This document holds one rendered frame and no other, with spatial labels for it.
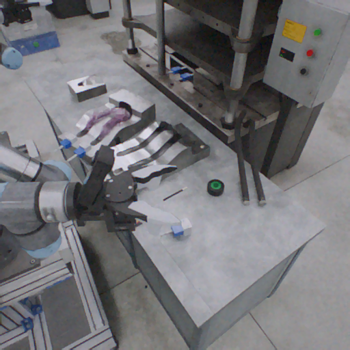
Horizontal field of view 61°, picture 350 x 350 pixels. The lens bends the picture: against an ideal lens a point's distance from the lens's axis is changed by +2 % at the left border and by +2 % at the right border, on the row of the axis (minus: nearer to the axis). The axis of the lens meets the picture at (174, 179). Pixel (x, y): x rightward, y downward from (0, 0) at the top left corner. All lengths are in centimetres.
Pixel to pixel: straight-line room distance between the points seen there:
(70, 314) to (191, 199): 92
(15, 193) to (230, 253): 87
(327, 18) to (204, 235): 96
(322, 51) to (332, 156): 175
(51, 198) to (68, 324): 131
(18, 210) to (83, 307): 129
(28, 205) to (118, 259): 160
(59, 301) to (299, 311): 141
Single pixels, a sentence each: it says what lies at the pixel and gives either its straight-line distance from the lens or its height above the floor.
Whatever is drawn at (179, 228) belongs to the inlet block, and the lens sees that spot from 121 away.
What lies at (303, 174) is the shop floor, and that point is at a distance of 278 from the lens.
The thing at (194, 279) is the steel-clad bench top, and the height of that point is 80.
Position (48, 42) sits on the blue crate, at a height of 10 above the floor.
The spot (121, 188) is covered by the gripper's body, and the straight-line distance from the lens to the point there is 53.
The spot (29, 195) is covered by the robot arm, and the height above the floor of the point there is 147.
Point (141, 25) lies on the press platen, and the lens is 243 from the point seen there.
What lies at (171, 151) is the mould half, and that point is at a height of 92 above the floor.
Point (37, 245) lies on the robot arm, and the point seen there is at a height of 134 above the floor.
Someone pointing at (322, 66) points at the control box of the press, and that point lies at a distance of 145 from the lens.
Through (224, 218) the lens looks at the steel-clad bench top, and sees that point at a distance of 131.
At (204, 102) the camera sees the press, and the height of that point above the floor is 79.
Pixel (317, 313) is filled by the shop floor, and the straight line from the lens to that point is 214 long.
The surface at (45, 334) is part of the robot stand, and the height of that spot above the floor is 23.
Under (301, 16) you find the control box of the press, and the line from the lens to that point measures 147.
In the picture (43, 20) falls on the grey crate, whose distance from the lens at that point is 473.
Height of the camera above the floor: 186
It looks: 48 degrees down
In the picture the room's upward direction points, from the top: straight up
